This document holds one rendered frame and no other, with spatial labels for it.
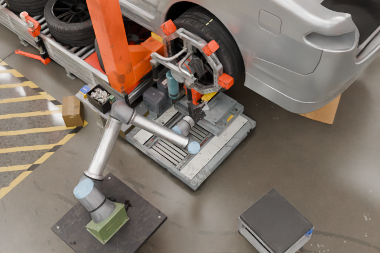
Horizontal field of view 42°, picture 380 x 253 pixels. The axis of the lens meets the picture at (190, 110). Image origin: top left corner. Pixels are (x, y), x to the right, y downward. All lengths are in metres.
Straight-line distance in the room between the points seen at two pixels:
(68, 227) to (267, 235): 1.42
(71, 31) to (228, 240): 2.36
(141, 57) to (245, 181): 1.32
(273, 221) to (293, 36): 1.31
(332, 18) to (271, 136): 1.67
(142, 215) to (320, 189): 1.45
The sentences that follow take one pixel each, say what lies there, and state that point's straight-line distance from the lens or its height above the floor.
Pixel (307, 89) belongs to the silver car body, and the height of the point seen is 1.05.
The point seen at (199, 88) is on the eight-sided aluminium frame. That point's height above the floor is 0.62.
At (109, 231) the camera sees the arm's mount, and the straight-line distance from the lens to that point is 3.58.
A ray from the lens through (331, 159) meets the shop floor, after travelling 4.33.
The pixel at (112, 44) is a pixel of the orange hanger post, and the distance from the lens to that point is 3.67.
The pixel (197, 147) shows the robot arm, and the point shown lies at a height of 0.66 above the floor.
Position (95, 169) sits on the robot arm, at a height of 0.58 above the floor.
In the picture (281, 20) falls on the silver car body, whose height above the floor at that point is 1.53.
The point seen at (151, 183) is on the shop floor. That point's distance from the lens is 4.15.
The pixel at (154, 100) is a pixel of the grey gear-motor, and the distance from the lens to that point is 4.13.
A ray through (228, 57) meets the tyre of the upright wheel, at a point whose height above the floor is 1.02.
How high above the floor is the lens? 3.57
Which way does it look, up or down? 52 degrees down
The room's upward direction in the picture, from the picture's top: 5 degrees counter-clockwise
